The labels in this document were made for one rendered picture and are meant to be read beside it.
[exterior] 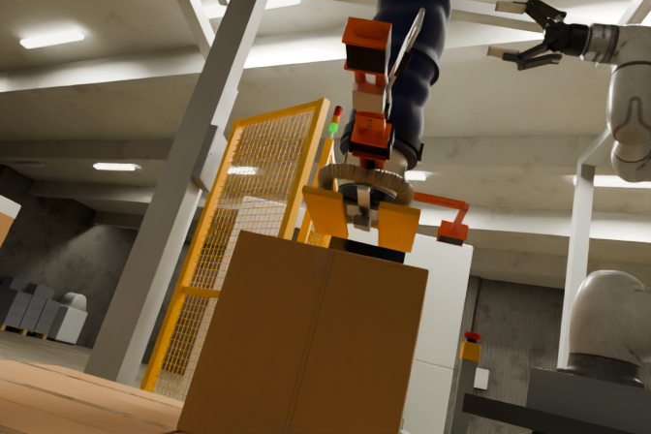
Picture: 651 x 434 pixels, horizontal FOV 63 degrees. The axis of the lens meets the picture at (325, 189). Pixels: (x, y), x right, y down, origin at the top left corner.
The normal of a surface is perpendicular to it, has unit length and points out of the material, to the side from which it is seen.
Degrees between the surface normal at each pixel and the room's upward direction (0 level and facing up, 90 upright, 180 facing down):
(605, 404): 90
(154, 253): 90
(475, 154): 90
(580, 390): 90
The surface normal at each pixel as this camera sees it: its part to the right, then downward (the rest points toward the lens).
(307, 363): -0.14, -0.38
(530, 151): -0.45, -0.42
